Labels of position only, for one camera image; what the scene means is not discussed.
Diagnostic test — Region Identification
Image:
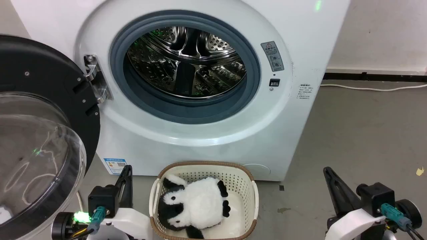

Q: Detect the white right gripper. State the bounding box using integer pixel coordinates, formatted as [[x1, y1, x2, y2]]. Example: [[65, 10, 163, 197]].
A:
[[323, 167, 388, 240]]

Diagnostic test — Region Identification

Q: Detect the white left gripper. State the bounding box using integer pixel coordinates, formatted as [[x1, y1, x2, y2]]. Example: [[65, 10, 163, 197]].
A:
[[87, 165, 153, 240]]

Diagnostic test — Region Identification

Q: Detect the white front-load washing machine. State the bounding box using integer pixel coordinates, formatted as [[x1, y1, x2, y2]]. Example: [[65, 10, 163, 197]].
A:
[[10, 0, 351, 182]]

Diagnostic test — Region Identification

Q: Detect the blue energy label sticker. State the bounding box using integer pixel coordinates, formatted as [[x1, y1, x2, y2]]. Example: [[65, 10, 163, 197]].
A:
[[103, 158, 127, 175]]

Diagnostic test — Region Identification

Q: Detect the black and white panda plush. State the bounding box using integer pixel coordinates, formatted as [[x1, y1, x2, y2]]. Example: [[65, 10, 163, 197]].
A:
[[157, 175, 231, 239]]

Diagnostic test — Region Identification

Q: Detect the grey rubber door seal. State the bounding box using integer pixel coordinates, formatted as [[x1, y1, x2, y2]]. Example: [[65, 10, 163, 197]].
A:
[[110, 10, 261, 125]]

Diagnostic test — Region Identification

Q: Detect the cream plastic laundry basket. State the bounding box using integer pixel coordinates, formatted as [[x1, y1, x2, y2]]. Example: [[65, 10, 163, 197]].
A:
[[149, 161, 259, 240]]

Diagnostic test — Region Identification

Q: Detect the chrome door hinge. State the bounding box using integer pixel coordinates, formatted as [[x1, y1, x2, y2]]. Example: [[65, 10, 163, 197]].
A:
[[83, 55, 110, 104]]

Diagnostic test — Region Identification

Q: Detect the black baseboard strip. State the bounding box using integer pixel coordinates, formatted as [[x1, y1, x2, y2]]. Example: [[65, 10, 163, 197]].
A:
[[322, 72, 427, 83]]

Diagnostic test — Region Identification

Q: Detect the black round washer door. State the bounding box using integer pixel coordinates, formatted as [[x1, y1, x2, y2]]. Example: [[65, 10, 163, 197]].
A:
[[0, 34, 101, 240]]

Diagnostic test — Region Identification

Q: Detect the steel washer drum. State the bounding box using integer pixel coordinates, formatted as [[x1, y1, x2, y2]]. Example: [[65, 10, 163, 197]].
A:
[[126, 26, 247, 99]]

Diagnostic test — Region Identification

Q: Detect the grey warning sticker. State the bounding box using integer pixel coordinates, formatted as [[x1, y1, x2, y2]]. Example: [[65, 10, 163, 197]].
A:
[[261, 41, 285, 72]]

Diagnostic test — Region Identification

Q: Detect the left teal plug black cable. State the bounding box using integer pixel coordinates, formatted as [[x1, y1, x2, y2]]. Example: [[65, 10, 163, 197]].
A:
[[68, 206, 107, 240]]

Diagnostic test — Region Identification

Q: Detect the teal plug black cable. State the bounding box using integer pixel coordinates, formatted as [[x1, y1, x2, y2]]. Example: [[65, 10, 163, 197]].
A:
[[68, 206, 107, 240], [381, 203, 427, 240]]

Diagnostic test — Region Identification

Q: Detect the right teal plug black cable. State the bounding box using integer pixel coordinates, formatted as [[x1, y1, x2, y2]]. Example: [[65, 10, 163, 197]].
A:
[[381, 203, 427, 240]]

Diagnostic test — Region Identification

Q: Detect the white floor cable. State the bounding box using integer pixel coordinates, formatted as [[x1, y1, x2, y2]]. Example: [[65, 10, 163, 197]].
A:
[[320, 83, 427, 92]]

